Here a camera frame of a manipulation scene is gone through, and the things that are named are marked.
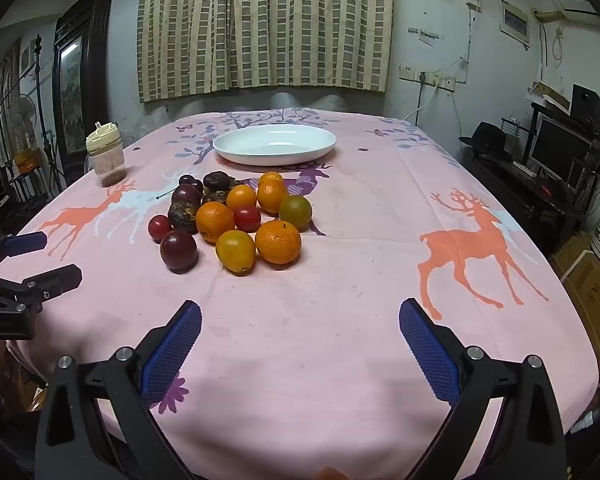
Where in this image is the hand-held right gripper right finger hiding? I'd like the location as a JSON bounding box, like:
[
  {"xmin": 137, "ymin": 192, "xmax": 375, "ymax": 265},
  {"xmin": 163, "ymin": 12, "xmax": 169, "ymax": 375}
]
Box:
[{"xmin": 398, "ymin": 298, "xmax": 567, "ymax": 480}]

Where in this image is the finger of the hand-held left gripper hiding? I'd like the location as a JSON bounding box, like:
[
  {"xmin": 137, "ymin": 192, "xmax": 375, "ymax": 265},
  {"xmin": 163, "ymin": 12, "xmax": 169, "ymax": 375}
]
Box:
[
  {"xmin": 0, "ymin": 231, "xmax": 48, "ymax": 273},
  {"xmin": 10, "ymin": 263, "xmax": 83, "ymax": 313}
]

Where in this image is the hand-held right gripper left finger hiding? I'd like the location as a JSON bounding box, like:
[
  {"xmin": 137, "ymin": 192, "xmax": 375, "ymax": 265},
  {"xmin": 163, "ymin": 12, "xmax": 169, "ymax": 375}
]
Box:
[{"xmin": 34, "ymin": 300, "xmax": 203, "ymax": 480}]

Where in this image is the dark purple plum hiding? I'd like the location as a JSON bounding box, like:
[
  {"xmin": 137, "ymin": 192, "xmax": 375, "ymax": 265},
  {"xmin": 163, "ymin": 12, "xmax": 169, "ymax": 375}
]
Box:
[
  {"xmin": 160, "ymin": 230, "xmax": 199, "ymax": 275},
  {"xmin": 171, "ymin": 184, "xmax": 200, "ymax": 207}
]

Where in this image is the red cherry tomato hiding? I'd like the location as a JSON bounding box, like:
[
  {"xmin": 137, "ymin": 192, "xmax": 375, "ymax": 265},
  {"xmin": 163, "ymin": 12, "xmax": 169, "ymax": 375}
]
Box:
[
  {"xmin": 234, "ymin": 206, "xmax": 262, "ymax": 233},
  {"xmin": 148, "ymin": 215, "xmax": 173, "ymax": 243}
]

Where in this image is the large orange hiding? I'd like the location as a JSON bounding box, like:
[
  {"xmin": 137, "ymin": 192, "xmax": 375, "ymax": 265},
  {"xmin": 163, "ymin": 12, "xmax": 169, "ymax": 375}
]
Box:
[
  {"xmin": 254, "ymin": 220, "xmax": 302, "ymax": 266},
  {"xmin": 196, "ymin": 201, "xmax": 236, "ymax": 244}
]

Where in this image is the dark brown mangosteen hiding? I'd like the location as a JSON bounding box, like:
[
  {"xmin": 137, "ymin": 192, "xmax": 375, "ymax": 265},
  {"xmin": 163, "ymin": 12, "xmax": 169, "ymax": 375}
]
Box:
[
  {"xmin": 167, "ymin": 201, "xmax": 199, "ymax": 233},
  {"xmin": 203, "ymin": 172, "xmax": 237, "ymax": 191},
  {"xmin": 202, "ymin": 187, "xmax": 231, "ymax": 207}
]

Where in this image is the white oval plate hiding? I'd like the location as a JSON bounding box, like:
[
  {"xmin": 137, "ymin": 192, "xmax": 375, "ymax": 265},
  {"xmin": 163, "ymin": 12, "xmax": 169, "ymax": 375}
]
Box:
[{"xmin": 212, "ymin": 125, "xmax": 338, "ymax": 166}]

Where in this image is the plastic jar with cream lid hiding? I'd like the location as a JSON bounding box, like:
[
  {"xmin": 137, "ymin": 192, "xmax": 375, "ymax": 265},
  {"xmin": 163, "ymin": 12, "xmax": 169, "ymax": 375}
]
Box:
[{"xmin": 85, "ymin": 121, "xmax": 127, "ymax": 187}]

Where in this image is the black tripod stand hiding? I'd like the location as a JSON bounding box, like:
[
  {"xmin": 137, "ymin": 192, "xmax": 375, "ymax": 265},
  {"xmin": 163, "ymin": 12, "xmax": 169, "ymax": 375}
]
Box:
[{"xmin": 32, "ymin": 35, "xmax": 63, "ymax": 196}]

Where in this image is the pink deer print tablecloth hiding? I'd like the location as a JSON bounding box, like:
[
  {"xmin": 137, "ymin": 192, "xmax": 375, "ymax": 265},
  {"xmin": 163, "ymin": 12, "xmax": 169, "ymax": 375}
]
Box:
[{"xmin": 0, "ymin": 107, "xmax": 600, "ymax": 480}]

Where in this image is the white standing fan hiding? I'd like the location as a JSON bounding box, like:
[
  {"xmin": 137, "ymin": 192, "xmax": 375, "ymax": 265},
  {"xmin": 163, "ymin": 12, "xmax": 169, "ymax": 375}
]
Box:
[{"xmin": 7, "ymin": 95, "xmax": 37, "ymax": 156}]

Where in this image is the dark wooden framed picture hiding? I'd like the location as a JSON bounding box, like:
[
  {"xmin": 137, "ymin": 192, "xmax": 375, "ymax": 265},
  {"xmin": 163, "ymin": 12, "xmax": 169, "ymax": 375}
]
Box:
[{"xmin": 52, "ymin": 0, "xmax": 115, "ymax": 161}]

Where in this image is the cardboard box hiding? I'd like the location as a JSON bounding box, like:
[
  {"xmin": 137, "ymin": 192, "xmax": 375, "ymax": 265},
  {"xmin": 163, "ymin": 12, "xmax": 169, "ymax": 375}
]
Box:
[{"xmin": 555, "ymin": 240, "xmax": 600, "ymax": 376}]

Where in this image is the dark desk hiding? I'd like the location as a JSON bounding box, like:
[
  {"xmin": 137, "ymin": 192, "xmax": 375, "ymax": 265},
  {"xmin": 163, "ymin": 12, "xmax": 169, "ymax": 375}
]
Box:
[{"xmin": 467, "ymin": 152, "xmax": 586, "ymax": 256}]

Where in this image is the black hat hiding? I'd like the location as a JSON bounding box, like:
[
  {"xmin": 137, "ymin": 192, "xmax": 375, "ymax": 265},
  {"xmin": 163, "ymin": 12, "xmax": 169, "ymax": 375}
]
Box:
[{"xmin": 459, "ymin": 121, "xmax": 513, "ymax": 162}]

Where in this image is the computer monitor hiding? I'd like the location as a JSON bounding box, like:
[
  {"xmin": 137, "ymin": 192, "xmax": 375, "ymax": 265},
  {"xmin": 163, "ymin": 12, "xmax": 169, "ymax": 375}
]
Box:
[{"xmin": 527, "ymin": 115, "xmax": 593, "ymax": 187}]

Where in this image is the stack of papers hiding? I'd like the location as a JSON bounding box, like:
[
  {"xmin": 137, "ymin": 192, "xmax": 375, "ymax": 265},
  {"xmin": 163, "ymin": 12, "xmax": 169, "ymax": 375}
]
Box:
[{"xmin": 527, "ymin": 81, "xmax": 571, "ymax": 111}]

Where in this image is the black speaker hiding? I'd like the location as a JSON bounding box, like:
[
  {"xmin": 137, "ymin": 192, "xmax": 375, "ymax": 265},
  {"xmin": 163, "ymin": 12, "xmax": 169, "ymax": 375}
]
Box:
[{"xmin": 570, "ymin": 84, "xmax": 600, "ymax": 131}]

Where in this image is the beige checked curtain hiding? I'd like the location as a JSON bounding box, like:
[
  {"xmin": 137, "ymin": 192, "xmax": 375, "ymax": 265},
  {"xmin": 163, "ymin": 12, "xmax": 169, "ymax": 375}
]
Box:
[{"xmin": 137, "ymin": 0, "xmax": 396, "ymax": 103}]

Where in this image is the white power cable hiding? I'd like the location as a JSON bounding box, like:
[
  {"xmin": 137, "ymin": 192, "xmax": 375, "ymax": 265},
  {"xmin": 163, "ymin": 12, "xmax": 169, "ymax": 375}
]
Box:
[{"xmin": 404, "ymin": 57, "xmax": 470, "ymax": 122}]

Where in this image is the white wall panel box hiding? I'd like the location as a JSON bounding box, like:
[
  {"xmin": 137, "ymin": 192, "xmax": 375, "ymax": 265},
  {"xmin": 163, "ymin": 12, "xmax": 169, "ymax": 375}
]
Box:
[{"xmin": 500, "ymin": 0, "xmax": 532, "ymax": 47}]

